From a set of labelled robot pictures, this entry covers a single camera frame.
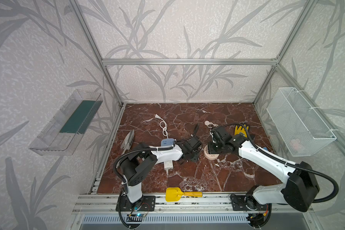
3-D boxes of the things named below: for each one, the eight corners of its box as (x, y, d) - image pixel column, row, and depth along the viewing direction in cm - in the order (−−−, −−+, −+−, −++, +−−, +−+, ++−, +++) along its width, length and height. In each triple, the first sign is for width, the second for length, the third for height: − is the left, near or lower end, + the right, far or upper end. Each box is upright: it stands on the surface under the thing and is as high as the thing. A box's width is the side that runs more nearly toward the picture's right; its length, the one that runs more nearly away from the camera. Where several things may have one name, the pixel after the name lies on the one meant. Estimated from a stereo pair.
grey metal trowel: (120, 154, 94) (118, 152, 92) (126, 131, 105) (125, 129, 103) (129, 154, 94) (128, 152, 92) (135, 131, 105) (134, 129, 103)
